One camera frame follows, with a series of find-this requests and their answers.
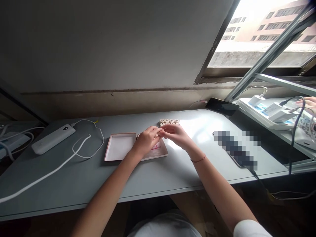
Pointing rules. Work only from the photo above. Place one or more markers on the pink shallow box tray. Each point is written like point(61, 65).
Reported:
point(119, 147)

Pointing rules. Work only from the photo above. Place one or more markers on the white power strip blue labels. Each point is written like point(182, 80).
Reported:
point(256, 112)

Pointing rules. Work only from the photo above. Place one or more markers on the white power bank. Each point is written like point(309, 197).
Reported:
point(53, 139)

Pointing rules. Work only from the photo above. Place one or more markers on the person's left fingers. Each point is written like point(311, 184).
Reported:
point(154, 130)

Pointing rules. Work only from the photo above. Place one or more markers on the grey metal shelf frame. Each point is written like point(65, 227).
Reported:
point(269, 49)

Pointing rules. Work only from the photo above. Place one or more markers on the window with dark frame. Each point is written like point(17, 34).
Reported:
point(259, 39)

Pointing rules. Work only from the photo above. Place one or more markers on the round wooden game piece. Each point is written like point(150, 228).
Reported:
point(158, 135)

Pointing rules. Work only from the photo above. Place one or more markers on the large white charger block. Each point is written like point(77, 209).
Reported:
point(280, 112)

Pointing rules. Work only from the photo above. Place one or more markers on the cluster of wooden chess discs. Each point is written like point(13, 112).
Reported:
point(169, 121)

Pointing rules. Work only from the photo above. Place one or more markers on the person's left hand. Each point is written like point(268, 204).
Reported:
point(144, 142)

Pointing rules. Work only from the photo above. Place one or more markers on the person's body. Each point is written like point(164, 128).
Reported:
point(163, 224)

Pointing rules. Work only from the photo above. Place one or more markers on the pink box lid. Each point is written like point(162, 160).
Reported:
point(158, 151)

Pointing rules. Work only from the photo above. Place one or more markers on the small white charger plug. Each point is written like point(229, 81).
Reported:
point(256, 100)

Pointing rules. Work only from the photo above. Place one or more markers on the person's right fingers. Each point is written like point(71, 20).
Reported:
point(169, 128)

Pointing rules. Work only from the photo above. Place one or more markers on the black glossy phone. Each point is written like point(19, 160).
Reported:
point(222, 106)

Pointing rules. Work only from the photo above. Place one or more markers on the person's right hand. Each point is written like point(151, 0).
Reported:
point(179, 137)

